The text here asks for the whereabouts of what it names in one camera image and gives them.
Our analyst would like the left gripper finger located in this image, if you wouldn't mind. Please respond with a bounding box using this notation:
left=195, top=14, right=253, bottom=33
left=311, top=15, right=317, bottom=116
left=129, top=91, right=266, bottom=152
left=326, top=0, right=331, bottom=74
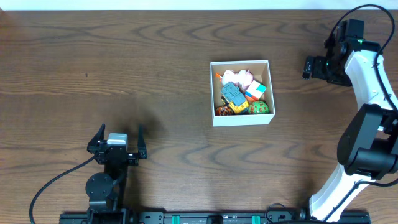
left=87, top=124, right=106, bottom=153
left=137, top=125, right=147, bottom=159

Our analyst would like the white cardboard box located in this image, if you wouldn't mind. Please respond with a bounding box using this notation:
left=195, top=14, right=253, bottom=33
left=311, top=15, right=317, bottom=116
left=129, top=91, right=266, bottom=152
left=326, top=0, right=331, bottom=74
left=210, top=60, right=275, bottom=127

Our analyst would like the colourful puzzle cube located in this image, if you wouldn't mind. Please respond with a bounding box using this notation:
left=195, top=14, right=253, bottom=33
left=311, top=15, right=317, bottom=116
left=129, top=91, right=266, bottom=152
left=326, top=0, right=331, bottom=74
left=244, top=80, right=267, bottom=102

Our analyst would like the green number ball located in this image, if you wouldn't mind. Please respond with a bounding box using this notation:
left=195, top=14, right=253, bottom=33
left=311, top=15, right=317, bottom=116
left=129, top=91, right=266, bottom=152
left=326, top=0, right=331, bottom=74
left=248, top=101, right=269, bottom=114

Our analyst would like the pink white toy figure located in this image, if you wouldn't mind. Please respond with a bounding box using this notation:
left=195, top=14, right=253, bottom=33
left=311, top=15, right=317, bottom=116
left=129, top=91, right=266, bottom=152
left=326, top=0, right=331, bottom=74
left=215, top=70, right=254, bottom=91

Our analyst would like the grey yellow toy truck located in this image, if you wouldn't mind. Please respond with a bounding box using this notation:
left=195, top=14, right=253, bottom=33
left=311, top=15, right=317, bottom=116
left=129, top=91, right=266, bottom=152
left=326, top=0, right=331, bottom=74
left=221, top=83, right=249, bottom=114

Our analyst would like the orange patterned ball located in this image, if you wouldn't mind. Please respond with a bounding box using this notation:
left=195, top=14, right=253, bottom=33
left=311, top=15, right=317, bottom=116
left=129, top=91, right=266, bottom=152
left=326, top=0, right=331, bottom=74
left=215, top=106, right=234, bottom=116

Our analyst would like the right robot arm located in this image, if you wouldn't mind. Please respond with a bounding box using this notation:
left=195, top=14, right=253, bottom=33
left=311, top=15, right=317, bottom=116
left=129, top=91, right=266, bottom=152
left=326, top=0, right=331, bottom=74
left=302, top=19, right=397, bottom=222

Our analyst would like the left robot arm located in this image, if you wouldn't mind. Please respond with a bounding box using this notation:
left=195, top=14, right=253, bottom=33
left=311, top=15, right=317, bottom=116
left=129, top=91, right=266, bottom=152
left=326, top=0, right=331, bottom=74
left=85, top=124, right=147, bottom=224

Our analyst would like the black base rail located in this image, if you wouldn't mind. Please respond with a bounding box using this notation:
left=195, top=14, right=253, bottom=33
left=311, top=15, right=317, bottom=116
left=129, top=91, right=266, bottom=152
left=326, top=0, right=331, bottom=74
left=58, top=208, right=371, bottom=224

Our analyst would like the left black cable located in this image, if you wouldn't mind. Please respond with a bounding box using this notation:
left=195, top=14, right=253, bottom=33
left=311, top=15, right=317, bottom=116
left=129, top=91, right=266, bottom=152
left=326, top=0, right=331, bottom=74
left=29, top=154, right=96, bottom=224

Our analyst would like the black cable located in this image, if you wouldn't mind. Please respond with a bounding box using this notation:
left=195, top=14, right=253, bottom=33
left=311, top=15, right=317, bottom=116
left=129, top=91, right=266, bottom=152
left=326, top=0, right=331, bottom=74
left=29, top=154, right=96, bottom=224
left=323, top=4, right=398, bottom=222

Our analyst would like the right black cable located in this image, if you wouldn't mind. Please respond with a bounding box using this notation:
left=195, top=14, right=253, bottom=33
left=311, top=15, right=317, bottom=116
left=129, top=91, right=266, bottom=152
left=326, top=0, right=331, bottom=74
left=323, top=4, right=398, bottom=222

